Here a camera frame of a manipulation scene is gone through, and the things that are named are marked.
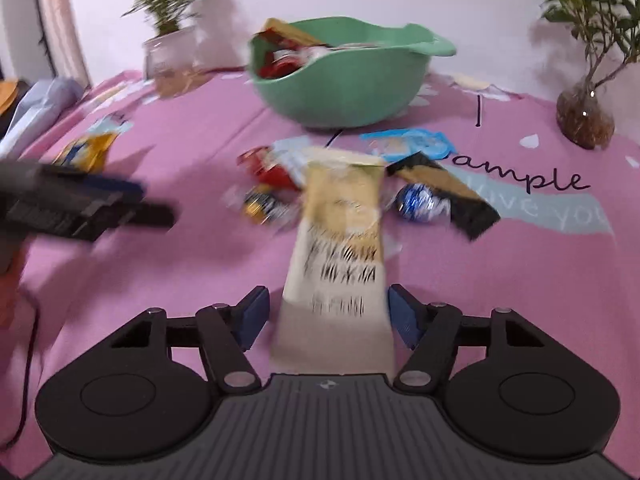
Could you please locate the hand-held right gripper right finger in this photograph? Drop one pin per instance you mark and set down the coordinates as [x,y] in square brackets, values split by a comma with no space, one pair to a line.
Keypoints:
[402,317]

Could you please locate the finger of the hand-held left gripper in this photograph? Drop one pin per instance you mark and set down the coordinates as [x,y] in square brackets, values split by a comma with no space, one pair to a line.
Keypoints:
[120,189]
[155,216]

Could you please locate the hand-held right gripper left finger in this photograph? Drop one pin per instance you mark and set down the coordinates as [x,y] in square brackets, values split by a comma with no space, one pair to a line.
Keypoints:
[255,315]

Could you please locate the beige packet with black print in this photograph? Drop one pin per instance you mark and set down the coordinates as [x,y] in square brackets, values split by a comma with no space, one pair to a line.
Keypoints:
[340,240]

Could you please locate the green plastic bowl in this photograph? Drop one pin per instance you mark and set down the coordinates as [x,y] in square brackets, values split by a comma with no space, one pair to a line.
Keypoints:
[350,95]

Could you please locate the person's left forearm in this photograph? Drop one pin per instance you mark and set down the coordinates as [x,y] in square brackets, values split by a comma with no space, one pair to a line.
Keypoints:
[7,290]

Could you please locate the yellow chip bag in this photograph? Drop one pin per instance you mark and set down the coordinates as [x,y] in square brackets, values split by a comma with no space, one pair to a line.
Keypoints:
[85,150]

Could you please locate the light blue cloth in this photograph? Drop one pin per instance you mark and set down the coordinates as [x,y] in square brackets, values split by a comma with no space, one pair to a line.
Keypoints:
[40,105]

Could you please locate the gold black foil candy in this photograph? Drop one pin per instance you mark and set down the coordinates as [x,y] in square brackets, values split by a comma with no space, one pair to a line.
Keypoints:
[257,205]

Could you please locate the pink printed tablecloth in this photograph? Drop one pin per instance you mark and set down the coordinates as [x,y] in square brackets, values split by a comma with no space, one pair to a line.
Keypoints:
[500,270]

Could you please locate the yellow brown object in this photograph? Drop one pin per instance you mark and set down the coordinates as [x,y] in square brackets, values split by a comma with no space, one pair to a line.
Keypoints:
[12,95]

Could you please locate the blue foil ball candy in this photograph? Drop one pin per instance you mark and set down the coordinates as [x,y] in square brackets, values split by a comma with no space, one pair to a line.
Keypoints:
[415,202]

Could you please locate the red candy packet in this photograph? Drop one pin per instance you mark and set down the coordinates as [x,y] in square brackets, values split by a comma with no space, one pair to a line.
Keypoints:
[270,172]

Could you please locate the black gold packet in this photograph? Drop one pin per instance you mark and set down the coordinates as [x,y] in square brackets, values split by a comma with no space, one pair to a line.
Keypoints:
[450,190]

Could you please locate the potted plant in glass cup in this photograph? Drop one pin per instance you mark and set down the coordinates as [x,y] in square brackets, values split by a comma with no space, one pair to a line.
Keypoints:
[172,60]

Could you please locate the white silver packet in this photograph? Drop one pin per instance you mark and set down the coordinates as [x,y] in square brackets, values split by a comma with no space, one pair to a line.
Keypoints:
[295,152]

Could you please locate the pink curtain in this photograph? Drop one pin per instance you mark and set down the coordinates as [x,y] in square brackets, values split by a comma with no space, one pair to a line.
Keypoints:
[60,20]

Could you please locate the plant in round glass vase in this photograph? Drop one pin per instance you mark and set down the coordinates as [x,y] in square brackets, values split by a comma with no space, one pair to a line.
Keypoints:
[585,120]

